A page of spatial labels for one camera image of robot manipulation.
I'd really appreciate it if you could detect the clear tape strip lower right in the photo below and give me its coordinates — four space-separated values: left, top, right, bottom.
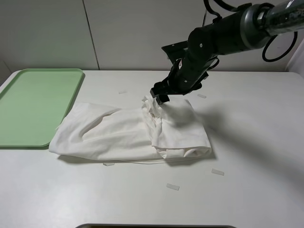
211 169 225 176

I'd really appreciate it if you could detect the white short sleeve t-shirt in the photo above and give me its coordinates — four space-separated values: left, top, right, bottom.
49 96 212 163

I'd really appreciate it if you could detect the clear tape strip bottom centre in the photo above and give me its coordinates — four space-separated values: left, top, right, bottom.
166 183 180 190

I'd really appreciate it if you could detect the light green plastic tray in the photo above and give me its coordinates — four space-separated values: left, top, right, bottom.
0 68 85 149

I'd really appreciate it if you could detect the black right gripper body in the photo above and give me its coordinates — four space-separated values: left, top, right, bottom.
161 41 219 95

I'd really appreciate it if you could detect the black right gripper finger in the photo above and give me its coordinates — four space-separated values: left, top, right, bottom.
150 82 169 97
156 95 170 105

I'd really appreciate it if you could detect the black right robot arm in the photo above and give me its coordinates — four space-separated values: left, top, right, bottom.
150 0 304 105

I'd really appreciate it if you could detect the black right camera cable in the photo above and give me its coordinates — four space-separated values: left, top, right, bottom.
203 0 299 63

